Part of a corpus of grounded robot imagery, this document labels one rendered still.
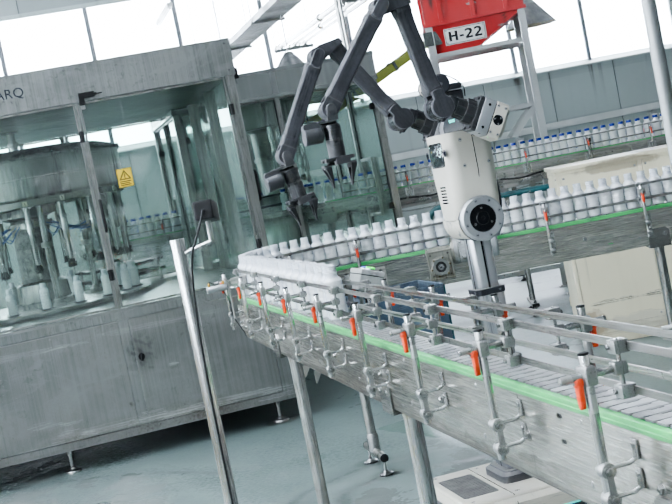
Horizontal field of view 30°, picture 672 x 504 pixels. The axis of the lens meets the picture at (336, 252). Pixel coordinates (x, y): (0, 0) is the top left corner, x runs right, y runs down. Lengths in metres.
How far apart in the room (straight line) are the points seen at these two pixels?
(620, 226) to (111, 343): 3.12
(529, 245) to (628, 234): 0.46
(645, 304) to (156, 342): 3.14
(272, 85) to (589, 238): 4.16
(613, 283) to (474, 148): 4.06
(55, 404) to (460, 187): 3.80
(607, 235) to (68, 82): 3.29
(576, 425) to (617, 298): 6.22
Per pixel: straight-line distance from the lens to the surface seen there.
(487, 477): 4.61
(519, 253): 5.94
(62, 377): 7.51
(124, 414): 7.56
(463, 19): 10.98
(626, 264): 8.31
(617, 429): 1.97
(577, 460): 2.15
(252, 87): 9.55
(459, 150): 4.33
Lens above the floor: 1.44
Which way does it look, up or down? 4 degrees down
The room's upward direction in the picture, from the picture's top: 11 degrees counter-clockwise
